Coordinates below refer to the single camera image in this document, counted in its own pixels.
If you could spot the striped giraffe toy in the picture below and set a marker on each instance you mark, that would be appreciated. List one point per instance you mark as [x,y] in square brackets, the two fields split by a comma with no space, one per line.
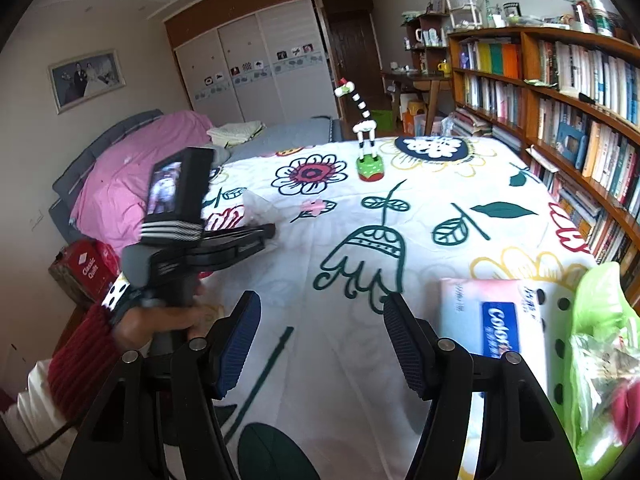
[370,165]

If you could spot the framed black-and-white photo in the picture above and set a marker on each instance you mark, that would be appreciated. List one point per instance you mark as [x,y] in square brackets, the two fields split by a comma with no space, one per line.
[87,80]

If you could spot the small wooden desk shelf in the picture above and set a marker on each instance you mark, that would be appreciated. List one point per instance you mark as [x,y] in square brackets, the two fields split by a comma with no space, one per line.
[427,35]

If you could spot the pink duvet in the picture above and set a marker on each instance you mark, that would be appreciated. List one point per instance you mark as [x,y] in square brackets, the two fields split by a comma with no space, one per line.
[125,175]

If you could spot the yellow mug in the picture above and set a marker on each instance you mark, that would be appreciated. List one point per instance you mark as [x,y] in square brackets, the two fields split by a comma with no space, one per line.
[443,69]

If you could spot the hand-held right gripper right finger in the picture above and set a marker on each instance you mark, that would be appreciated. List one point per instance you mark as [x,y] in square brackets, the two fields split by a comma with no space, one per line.
[405,345]

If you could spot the yellow plastic stool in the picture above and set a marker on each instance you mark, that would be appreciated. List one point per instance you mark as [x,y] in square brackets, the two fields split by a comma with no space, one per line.
[417,111]

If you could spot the white floral blanket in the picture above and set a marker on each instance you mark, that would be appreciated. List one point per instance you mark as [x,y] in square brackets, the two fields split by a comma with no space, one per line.
[450,200]

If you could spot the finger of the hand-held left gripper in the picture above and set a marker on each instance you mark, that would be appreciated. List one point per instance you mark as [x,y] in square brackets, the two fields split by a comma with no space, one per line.
[230,255]
[240,234]

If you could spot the grey bed headboard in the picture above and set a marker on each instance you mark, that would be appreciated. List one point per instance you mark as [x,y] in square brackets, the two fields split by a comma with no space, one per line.
[85,160]

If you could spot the dark wooden door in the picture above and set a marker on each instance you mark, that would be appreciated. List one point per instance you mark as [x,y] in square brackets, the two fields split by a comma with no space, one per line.
[357,55]

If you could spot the white sliding-door wardrobe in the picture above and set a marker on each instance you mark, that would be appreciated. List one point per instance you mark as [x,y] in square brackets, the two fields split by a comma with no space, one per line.
[260,60]

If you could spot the person's left hand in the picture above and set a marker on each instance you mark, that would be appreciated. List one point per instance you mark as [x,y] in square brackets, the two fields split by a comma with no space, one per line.
[135,325]

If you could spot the wooden bookshelf with books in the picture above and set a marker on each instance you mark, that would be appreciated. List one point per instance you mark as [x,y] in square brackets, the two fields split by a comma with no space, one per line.
[565,110]

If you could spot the folded cream blanket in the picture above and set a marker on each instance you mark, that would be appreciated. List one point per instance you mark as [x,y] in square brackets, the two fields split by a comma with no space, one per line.
[235,132]

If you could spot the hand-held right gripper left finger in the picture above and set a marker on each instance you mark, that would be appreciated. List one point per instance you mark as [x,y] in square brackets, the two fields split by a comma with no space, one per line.
[240,340]

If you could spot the pastel tissue pack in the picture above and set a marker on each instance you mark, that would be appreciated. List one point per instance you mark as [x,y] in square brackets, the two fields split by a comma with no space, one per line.
[465,320]

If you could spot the clear bag of cotton swabs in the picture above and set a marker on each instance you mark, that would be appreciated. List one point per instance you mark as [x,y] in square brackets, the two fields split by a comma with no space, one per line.
[257,210]

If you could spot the red quilt package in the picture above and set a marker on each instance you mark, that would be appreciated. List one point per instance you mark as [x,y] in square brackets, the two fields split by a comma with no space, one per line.
[85,270]

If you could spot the green plastic bag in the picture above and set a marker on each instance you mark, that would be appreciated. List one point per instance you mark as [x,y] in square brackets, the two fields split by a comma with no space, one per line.
[595,310]

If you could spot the wooden desk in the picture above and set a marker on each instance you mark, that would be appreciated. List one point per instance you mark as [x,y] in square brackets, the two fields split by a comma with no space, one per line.
[415,80]

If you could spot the grey-blue bed sheet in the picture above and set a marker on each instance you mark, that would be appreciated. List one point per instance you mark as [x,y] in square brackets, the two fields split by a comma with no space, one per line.
[290,137]

